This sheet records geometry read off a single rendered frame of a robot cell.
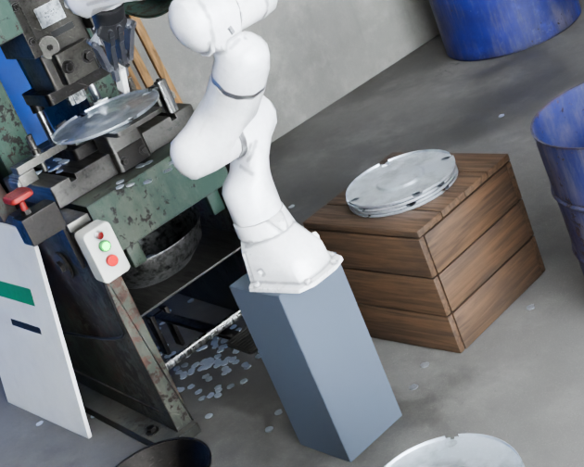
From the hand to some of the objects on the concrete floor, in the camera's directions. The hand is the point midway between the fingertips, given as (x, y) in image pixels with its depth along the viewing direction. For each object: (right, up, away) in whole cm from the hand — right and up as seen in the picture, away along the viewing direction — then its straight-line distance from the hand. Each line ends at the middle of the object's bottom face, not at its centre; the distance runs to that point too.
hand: (120, 78), depth 273 cm
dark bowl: (+10, -100, +2) cm, 100 cm away
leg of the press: (-14, -84, +58) cm, 103 cm away
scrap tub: (+131, -48, +4) cm, 139 cm away
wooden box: (+81, -55, +35) cm, 104 cm away
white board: (-26, -86, +65) cm, 111 cm away
